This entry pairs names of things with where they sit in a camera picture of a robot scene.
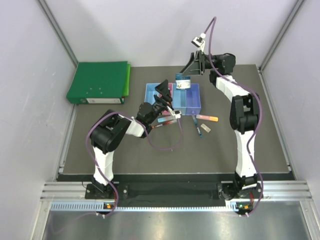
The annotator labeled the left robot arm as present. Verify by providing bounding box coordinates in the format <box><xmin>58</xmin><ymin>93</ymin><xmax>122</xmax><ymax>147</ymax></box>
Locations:
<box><xmin>88</xmin><ymin>79</ymin><xmax>173</xmax><ymax>199</ymax></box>

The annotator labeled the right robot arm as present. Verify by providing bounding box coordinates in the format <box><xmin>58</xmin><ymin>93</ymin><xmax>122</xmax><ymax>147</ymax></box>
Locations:
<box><xmin>180</xmin><ymin>50</ymin><xmax>260</xmax><ymax>200</ymax></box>

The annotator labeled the purple plastic bin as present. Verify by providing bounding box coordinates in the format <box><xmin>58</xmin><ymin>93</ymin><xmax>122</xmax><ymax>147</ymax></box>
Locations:
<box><xmin>185</xmin><ymin>83</ymin><xmax>202</xmax><ymax>116</ymax></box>

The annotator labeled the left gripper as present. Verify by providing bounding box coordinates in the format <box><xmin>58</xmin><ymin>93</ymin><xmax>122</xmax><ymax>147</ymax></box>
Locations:
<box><xmin>147</xmin><ymin>79</ymin><xmax>174</xmax><ymax>125</ymax></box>

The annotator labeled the small clear eraser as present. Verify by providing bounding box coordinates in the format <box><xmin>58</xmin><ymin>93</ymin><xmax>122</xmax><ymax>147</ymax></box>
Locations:
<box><xmin>200</xmin><ymin>123</ymin><xmax>211</xmax><ymax>133</ymax></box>

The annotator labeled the dark green ring binder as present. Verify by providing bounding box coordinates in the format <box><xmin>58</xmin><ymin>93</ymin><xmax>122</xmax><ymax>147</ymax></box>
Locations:
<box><xmin>66</xmin><ymin>61</ymin><xmax>129</xmax><ymax>105</ymax></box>

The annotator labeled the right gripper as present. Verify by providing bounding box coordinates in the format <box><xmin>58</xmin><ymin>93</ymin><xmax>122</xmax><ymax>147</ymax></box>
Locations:
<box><xmin>178</xmin><ymin>51</ymin><xmax>221</xmax><ymax>79</ymax></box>

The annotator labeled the light blue end bin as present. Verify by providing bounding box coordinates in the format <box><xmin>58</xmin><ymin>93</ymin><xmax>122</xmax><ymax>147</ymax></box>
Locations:
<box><xmin>144</xmin><ymin>83</ymin><xmax>159</xmax><ymax>105</ymax></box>

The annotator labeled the pink orange highlighter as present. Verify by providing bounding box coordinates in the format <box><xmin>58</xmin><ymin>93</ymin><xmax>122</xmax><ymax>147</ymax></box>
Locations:
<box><xmin>196</xmin><ymin>114</ymin><xmax>219</xmax><ymax>122</ymax></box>

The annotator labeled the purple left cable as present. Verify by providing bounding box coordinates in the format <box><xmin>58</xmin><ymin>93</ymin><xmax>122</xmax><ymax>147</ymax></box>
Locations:
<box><xmin>86</xmin><ymin>111</ymin><xmax>185</xmax><ymax>218</ymax></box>

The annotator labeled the blue round tape dispenser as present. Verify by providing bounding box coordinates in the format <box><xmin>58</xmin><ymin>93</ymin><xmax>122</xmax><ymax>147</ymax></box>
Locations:
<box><xmin>175</xmin><ymin>73</ymin><xmax>191</xmax><ymax>90</ymax></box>

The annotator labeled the purple cable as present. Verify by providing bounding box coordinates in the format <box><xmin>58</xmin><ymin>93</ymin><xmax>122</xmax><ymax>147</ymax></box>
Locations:
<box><xmin>86</xmin><ymin>111</ymin><xmax>185</xmax><ymax>218</ymax></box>
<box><xmin>203</xmin><ymin>16</ymin><xmax>265</xmax><ymax>218</ymax></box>

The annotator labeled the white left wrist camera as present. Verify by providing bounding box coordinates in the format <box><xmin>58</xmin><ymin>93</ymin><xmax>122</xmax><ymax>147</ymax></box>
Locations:
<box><xmin>167</xmin><ymin>106</ymin><xmax>182</xmax><ymax>120</ymax></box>

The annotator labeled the slotted cable duct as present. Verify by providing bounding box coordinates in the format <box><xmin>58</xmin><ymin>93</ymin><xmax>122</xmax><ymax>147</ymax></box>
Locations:
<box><xmin>49</xmin><ymin>201</ymin><xmax>251</xmax><ymax>212</ymax></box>

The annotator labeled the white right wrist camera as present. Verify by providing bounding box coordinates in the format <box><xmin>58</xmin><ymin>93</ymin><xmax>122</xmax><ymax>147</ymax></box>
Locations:
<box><xmin>191</xmin><ymin>33</ymin><xmax>206</xmax><ymax>52</ymax></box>

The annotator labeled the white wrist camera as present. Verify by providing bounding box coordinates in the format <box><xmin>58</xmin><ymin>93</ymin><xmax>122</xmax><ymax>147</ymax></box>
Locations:
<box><xmin>167</xmin><ymin>106</ymin><xmax>182</xmax><ymax>120</ymax></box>
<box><xmin>191</xmin><ymin>33</ymin><xmax>206</xmax><ymax>52</ymax></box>

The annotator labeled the blue capped glue stick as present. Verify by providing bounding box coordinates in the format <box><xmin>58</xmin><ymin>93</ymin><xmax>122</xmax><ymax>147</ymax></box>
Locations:
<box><xmin>157</xmin><ymin>115</ymin><xmax>176</xmax><ymax>123</ymax></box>

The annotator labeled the aluminium rail frame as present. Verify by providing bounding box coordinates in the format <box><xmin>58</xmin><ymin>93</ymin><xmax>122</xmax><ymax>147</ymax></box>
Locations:
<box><xmin>40</xmin><ymin>180</ymin><xmax>312</xmax><ymax>201</ymax></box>

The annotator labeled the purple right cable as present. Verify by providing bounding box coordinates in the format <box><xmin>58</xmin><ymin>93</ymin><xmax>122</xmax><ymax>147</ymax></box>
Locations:
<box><xmin>203</xmin><ymin>16</ymin><xmax>265</xmax><ymax>218</ymax></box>

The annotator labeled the light green plastic folder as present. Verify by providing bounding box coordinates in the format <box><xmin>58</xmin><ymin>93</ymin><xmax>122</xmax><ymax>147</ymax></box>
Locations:
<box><xmin>124</xmin><ymin>63</ymin><xmax>131</xmax><ymax>88</ymax></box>

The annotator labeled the red pen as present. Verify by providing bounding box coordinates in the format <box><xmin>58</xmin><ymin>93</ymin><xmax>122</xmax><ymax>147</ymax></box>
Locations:
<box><xmin>152</xmin><ymin>120</ymin><xmax>178</xmax><ymax>129</ymax></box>

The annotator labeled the blue pen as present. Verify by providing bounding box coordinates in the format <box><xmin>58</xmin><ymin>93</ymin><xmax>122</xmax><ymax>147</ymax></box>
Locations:
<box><xmin>191</xmin><ymin>115</ymin><xmax>203</xmax><ymax>138</ymax></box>

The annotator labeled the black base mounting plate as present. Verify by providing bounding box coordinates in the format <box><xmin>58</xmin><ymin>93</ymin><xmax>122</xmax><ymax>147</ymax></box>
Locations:
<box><xmin>85</xmin><ymin>173</ymin><xmax>262</xmax><ymax>208</ymax></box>

